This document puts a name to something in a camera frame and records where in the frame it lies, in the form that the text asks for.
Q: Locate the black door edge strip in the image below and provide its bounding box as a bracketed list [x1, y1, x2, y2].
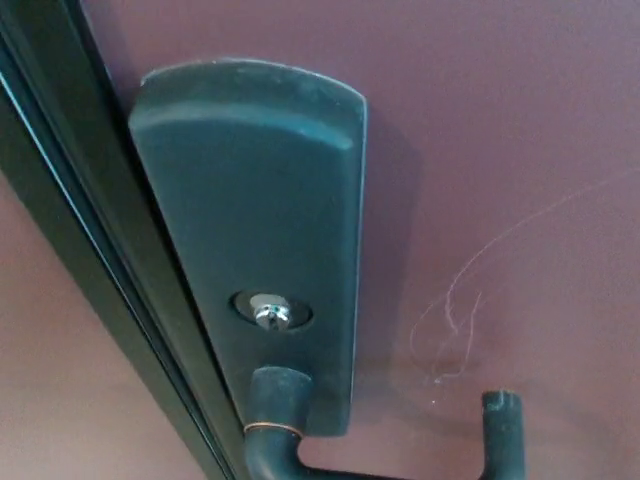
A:
[0, 0, 252, 480]

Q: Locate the silver lock cylinder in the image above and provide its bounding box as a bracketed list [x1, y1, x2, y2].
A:
[228, 289, 316, 335]

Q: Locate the maroon door leaf without handle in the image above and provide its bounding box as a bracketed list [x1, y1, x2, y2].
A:
[0, 168, 222, 480]

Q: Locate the dark handle back plate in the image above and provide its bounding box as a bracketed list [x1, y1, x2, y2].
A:
[126, 58, 370, 438]

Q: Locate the dark lever door handle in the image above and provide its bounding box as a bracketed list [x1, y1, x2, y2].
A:
[242, 366, 527, 480]

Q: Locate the maroon door leaf with handle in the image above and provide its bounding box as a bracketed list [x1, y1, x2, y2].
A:
[79, 0, 640, 480]

